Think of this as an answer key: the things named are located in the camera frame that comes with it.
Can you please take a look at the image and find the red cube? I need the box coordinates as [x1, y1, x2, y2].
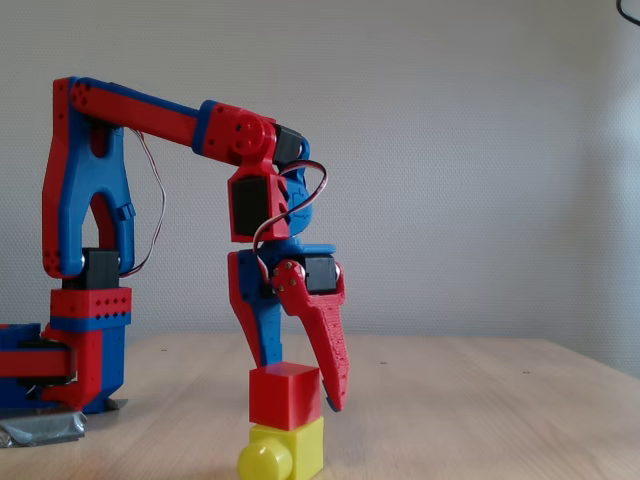
[248, 363, 323, 431]

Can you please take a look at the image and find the yellow block with round knob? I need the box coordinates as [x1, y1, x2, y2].
[236, 416, 325, 480]

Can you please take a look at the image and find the red white black wrist wire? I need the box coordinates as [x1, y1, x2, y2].
[252, 162, 330, 281]

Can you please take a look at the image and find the red white black arm wire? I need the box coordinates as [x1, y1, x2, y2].
[118, 128, 166, 279]

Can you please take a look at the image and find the grey duct tape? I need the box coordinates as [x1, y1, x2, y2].
[0, 408, 87, 448]

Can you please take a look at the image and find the black cable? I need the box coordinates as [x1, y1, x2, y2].
[615, 0, 640, 27]

